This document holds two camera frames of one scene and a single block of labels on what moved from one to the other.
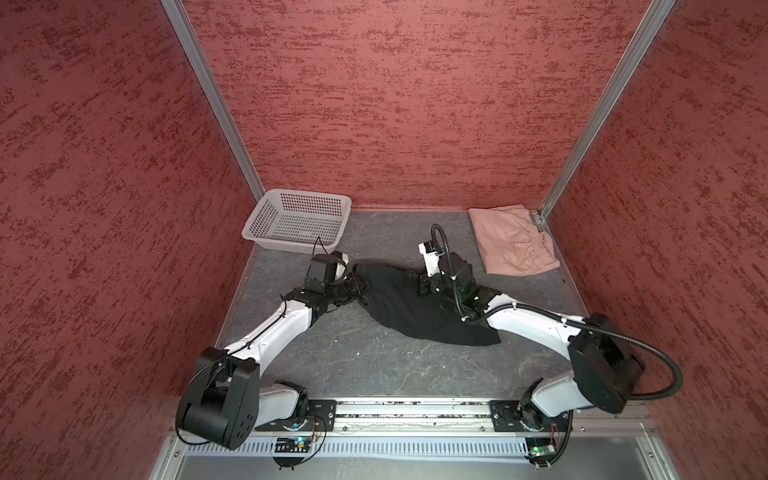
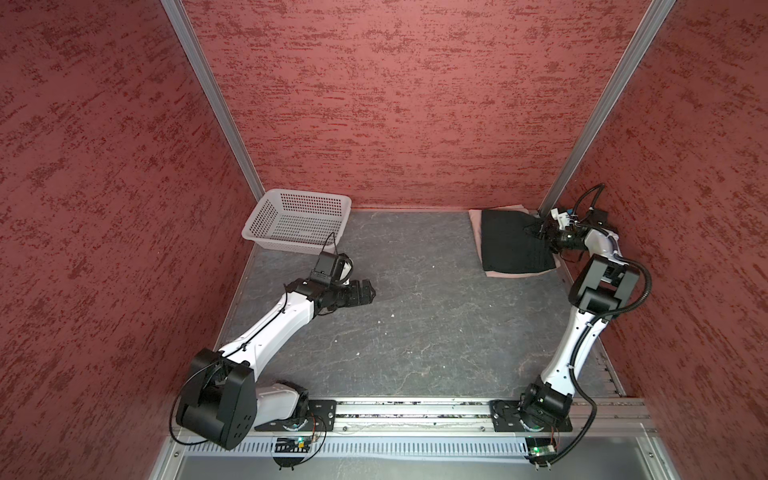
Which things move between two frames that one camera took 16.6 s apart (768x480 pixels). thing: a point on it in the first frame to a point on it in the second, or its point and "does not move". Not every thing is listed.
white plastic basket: x=299 y=220 does not move
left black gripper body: x=345 y=291 does not move
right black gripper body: x=434 y=286 to x=567 y=238
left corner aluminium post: x=181 y=20 does not move
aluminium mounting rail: x=412 y=415 does not move
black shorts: x=393 y=295 to x=511 y=242
